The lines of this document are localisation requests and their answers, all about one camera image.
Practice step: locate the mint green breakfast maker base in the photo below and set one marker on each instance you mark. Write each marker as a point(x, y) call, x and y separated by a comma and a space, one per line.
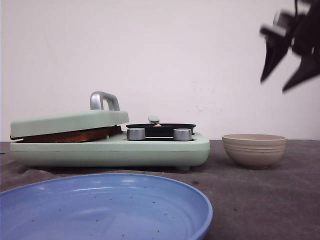
point(115, 151)

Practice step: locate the cream ribbed bowl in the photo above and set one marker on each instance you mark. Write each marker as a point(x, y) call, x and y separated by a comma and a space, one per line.
point(254, 151)

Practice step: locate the white bread slice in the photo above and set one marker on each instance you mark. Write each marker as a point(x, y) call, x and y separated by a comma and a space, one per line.
point(80, 136)

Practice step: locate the silver control knob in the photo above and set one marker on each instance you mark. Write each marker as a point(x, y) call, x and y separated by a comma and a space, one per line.
point(182, 134)
point(136, 134)

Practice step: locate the black round frying pan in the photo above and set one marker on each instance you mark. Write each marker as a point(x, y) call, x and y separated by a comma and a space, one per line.
point(165, 130)

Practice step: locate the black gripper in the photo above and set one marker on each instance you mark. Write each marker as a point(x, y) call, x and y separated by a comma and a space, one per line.
point(304, 41)

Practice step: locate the right silver control knob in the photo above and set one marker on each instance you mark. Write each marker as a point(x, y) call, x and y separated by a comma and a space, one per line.
point(182, 134)

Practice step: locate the left silver control knob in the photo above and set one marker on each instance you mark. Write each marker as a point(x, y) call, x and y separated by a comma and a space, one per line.
point(136, 134)

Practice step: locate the breakfast maker hinged lid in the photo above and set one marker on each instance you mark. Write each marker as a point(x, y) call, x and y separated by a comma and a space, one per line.
point(104, 112)

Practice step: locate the blue round plate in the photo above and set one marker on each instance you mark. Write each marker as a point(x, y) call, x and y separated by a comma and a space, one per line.
point(111, 206)

